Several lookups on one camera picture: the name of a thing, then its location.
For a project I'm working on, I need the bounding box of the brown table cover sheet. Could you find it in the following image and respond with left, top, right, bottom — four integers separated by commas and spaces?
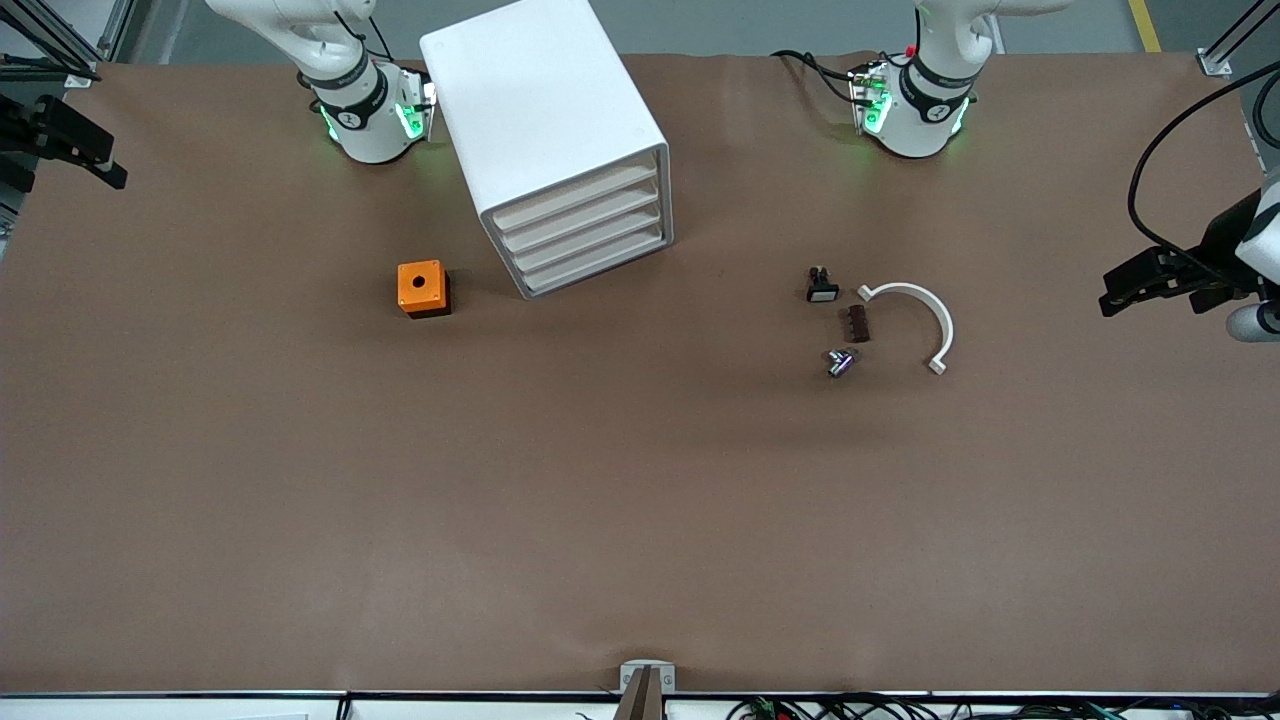
0, 50, 1280, 696

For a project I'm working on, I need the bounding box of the white table edge rail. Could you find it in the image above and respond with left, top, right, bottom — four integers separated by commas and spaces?
0, 692, 1280, 720

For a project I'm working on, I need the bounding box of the aluminium frame post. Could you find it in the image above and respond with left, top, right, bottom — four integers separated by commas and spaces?
0, 0, 136, 91
1198, 0, 1280, 79

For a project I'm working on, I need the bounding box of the cream cabinet drawer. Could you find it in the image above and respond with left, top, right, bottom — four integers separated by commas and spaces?
518, 228, 666, 294
508, 207, 664, 273
492, 163, 661, 233
500, 185, 662, 253

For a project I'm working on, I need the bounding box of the orange button enclosure box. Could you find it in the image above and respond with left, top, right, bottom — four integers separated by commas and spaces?
396, 259, 452, 320

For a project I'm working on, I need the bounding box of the white curved plastic clamp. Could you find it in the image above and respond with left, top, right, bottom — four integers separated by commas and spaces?
857, 282, 955, 377

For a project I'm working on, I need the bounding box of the yellow floor tape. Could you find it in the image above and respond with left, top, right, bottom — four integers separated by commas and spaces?
1128, 0, 1166, 53

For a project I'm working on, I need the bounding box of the white drawer cabinet housing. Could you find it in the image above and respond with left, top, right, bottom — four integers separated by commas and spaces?
418, 0, 674, 301

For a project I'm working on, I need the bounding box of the black cable bundle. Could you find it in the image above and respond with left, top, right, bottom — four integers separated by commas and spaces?
730, 695, 1241, 720

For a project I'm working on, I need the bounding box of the grey mounting bracket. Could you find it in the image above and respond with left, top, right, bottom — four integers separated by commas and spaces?
613, 660, 677, 720

